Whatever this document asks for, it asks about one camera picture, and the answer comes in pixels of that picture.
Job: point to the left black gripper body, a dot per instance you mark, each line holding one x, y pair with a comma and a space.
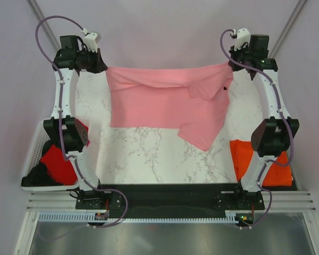
90, 61

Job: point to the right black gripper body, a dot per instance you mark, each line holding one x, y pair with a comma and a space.
241, 55

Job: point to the pink polo shirt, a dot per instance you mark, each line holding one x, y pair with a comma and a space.
194, 101

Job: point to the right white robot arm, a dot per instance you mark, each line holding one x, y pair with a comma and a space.
276, 132

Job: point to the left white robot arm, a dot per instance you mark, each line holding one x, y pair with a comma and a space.
63, 127

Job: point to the white plastic laundry basket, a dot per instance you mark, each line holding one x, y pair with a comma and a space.
34, 155

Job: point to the folded orange t shirt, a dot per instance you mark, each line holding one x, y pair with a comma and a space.
242, 152

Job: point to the red t shirt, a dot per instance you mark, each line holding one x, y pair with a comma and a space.
57, 164

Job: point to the black t shirt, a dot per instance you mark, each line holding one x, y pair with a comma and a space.
40, 175

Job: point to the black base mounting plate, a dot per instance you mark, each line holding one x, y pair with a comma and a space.
177, 191

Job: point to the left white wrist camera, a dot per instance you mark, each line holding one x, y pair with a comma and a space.
91, 40

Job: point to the left aluminium frame post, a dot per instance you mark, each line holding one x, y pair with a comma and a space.
37, 12

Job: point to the aluminium frame post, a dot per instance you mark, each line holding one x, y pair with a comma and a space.
287, 27
37, 12

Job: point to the right aluminium frame post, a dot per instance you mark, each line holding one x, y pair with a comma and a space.
287, 27

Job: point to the aluminium rail profile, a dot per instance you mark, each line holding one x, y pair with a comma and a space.
279, 202

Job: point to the white slotted cable duct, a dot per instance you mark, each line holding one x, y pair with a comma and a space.
84, 216

